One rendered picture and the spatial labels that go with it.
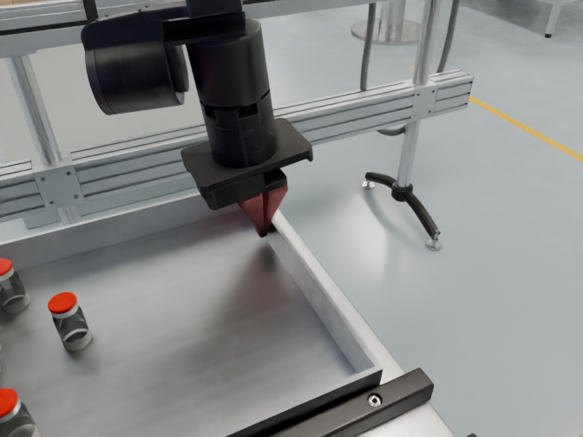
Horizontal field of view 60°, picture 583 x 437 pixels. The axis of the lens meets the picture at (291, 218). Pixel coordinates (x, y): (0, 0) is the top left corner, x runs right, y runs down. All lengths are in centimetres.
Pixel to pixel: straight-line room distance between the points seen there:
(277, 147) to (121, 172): 102
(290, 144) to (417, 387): 22
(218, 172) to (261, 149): 4
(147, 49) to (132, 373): 24
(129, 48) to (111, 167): 102
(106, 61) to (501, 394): 136
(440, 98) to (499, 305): 71
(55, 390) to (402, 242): 160
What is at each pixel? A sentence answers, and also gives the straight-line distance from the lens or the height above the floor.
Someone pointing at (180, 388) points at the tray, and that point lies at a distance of 40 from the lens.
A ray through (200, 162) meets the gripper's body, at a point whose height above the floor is 99.
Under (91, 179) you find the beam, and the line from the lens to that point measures 142.
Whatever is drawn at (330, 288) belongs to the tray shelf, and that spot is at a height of 88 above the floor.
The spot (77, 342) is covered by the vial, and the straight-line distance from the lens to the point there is 44.
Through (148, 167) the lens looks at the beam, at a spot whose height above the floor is 48.
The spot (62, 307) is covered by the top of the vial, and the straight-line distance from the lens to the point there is 41.
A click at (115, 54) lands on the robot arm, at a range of 39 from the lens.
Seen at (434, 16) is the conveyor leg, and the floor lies 77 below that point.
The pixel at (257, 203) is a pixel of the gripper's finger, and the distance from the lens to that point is 43.
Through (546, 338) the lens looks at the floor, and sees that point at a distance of 173.
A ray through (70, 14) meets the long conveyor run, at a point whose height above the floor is 91.
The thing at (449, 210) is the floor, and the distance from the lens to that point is 212.
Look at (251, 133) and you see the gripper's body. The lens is 40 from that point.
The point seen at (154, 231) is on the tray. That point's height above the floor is 88.
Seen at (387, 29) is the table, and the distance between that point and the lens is 405.
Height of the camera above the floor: 121
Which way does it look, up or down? 38 degrees down
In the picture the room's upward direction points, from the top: straight up
